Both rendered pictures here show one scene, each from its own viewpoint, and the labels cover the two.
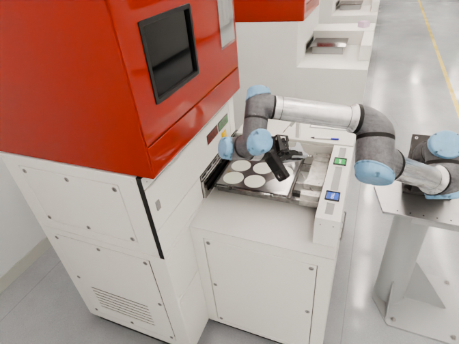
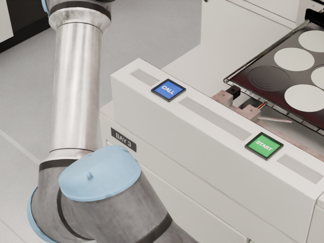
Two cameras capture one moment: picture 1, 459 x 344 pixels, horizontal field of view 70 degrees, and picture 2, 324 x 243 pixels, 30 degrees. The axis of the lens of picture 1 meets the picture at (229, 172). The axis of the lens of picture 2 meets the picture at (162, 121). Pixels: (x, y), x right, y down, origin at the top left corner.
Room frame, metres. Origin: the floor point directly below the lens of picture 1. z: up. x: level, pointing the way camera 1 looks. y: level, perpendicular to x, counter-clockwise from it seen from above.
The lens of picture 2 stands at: (1.33, -1.39, 1.80)
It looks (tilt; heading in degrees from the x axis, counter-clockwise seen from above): 42 degrees down; 109
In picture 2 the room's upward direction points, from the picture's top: 1 degrees counter-clockwise
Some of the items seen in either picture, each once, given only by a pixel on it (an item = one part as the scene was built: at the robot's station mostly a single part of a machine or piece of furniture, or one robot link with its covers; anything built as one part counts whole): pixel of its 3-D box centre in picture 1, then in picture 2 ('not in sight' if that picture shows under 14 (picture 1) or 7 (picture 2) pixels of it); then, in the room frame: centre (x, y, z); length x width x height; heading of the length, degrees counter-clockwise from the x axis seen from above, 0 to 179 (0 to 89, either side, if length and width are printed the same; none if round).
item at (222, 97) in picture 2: (309, 195); (216, 104); (1.10, -0.34, 0.89); 0.08 x 0.03 x 0.03; 65
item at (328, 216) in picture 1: (335, 190); (213, 142); (1.12, -0.46, 0.89); 0.55 x 0.09 x 0.14; 155
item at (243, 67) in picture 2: (250, 190); (269, 49); (1.17, -0.09, 0.90); 0.37 x 0.01 x 0.01; 65
